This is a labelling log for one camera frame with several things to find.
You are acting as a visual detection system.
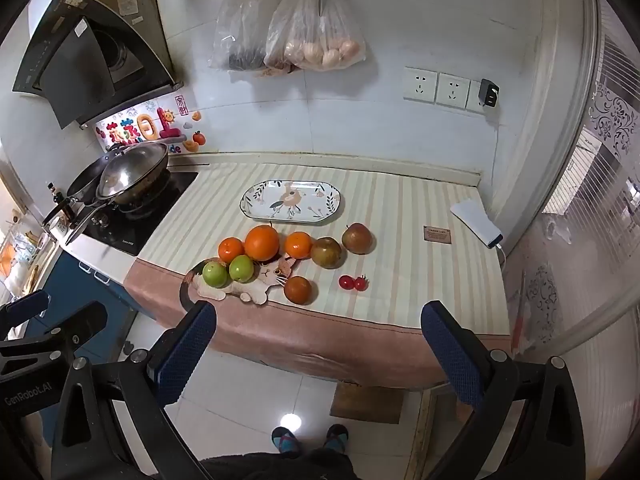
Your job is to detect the small orange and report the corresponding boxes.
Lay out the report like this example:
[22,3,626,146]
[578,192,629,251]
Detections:
[284,231,315,260]
[218,237,246,264]

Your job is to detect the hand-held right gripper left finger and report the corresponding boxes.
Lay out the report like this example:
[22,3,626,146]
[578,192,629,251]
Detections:
[50,300,218,480]

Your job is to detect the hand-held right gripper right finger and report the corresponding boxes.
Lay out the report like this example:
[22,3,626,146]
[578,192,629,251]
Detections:
[420,300,586,480]

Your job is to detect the blue kitchen cabinet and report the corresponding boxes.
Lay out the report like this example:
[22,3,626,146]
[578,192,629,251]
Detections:
[35,250,151,441]

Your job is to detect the black range hood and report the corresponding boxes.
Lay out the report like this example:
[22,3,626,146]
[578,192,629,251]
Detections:
[12,0,183,131]

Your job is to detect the black gas stove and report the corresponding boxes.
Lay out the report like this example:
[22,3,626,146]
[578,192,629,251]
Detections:
[81,170,200,256]

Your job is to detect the patterned glass door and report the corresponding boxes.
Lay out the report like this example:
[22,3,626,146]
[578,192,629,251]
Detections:
[500,0,640,411]

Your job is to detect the plastic bag with dark contents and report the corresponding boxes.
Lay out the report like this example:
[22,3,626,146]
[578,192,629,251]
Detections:
[209,0,281,72]

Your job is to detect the black charger plug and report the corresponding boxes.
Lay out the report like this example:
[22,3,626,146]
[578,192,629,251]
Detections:
[478,79,501,109]

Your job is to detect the brownish red-green apple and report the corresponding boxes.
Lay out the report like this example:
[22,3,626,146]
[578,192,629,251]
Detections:
[310,236,347,269]
[341,222,375,255]

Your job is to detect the white power bank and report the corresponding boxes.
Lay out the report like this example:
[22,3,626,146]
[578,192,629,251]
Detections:
[450,199,503,250]

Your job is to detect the colourful wall stickers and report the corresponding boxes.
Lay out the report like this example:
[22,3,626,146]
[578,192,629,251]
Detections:
[95,94,208,157]

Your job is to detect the plastic bag with eggs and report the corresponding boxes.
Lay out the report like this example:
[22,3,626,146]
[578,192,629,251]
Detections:
[264,0,367,72]

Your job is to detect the floral oval ceramic plate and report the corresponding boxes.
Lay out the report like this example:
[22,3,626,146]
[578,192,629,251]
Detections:
[239,180,345,223]

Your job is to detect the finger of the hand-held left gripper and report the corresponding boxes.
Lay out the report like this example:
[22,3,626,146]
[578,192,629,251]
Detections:
[0,290,51,331]
[0,301,109,361]

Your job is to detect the dark sauce bottle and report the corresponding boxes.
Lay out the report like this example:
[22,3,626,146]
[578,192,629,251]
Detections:
[46,181,68,213]

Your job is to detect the dark red-orange tomato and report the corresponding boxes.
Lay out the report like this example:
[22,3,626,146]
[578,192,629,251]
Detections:
[283,276,313,305]

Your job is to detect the blue slipper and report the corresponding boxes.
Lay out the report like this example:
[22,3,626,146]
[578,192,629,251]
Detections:
[271,427,302,456]
[323,424,350,453]

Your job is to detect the green apple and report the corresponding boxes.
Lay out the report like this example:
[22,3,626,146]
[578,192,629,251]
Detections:
[202,261,232,289]
[228,254,256,283]

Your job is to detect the brown floor mat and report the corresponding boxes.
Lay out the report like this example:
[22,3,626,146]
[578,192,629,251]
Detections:
[330,382,406,425]

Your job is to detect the large orange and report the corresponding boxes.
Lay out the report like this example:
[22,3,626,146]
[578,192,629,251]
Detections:
[244,225,281,262]

